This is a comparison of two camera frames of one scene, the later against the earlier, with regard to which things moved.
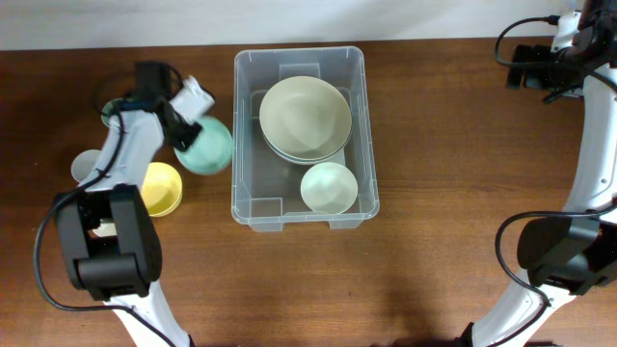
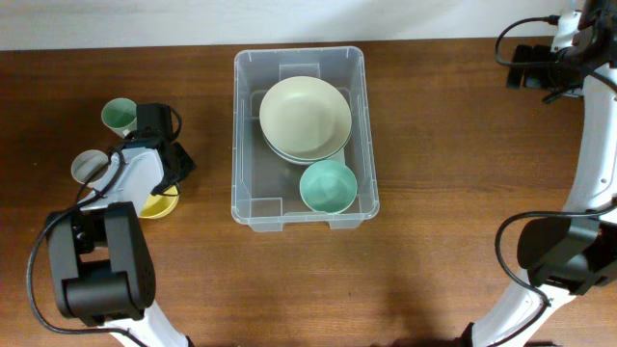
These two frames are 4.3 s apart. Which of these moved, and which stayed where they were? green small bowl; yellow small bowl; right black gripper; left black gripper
Moved: left black gripper; green small bowl
Stayed: right black gripper; yellow small bowl
